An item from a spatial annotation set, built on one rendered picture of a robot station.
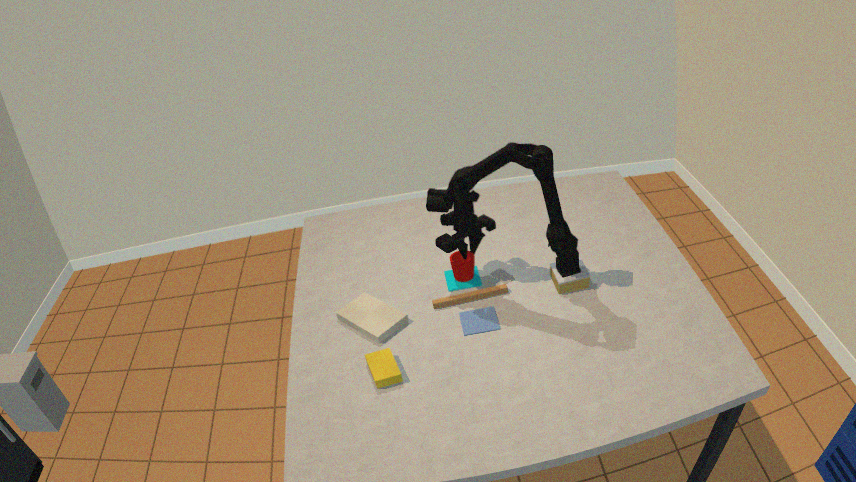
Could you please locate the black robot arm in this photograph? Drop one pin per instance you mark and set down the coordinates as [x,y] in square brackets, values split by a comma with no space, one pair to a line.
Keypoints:
[558,234]

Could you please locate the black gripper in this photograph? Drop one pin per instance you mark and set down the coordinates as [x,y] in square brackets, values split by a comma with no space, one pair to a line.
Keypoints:
[466,226]

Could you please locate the tan wooden bar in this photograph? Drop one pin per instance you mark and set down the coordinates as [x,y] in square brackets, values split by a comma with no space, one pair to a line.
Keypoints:
[470,296]

